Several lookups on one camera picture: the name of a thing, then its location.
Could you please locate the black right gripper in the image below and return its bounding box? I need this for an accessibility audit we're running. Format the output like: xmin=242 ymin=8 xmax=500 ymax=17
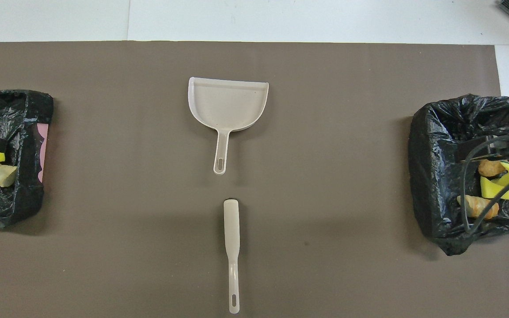
xmin=455 ymin=134 xmax=509 ymax=163

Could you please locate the brown nugget piece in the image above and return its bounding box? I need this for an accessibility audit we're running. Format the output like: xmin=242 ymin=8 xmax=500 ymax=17
xmin=478 ymin=159 xmax=507 ymax=178

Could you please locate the pale bread piece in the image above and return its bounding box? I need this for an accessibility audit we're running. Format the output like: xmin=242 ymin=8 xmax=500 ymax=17
xmin=0 ymin=164 xmax=18 ymax=187

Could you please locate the striped croissant piece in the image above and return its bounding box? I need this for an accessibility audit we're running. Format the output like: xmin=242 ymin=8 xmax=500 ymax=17
xmin=456 ymin=194 xmax=500 ymax=220

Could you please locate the beige plastic dustpan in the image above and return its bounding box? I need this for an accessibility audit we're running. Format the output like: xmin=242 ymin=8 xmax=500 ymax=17
xmin=188 ymin=77 xmax=270 ymax=175

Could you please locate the beige hand brush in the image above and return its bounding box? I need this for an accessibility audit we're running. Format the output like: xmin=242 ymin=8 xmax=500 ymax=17
xmin=223 ymin=199 xmax=241 ymax=314

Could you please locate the black bag lined pink bin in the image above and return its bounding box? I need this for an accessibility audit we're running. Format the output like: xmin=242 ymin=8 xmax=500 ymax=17
xmin=0 ymin=90 xmax=54 ymax=229

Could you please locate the brown table mat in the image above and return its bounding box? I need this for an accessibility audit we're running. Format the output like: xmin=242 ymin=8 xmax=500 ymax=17
xmin=0 ymin=41 xmax=509 ymax=318

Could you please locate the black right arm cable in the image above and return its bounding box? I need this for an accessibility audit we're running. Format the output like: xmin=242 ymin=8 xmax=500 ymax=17
xmin=462 ymin=136 xmax=509 ymax=235

